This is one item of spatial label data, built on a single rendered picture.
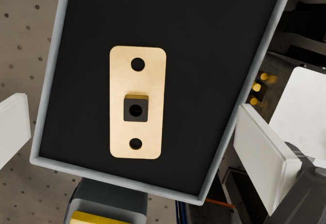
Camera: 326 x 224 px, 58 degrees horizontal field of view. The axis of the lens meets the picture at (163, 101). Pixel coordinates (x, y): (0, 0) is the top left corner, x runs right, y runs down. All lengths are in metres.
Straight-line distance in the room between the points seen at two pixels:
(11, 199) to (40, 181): 0.10
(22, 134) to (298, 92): 0.23
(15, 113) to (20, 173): 0.68
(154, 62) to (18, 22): 0.55
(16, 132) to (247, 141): 0.13
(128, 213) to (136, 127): 0.10
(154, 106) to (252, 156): 0.08
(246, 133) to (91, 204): 0.17
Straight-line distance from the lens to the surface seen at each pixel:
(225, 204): 0.54
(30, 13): 0.72
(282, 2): 0.21
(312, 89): 0.30
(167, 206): 0.84
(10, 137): 0.18
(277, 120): 0.29
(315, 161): 0.47
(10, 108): 0.18
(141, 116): 0.20
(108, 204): 0.29
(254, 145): 0.16
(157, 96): 0.21
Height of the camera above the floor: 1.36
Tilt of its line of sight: 71 degrees down
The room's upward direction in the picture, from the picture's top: 178 degrees clockwise
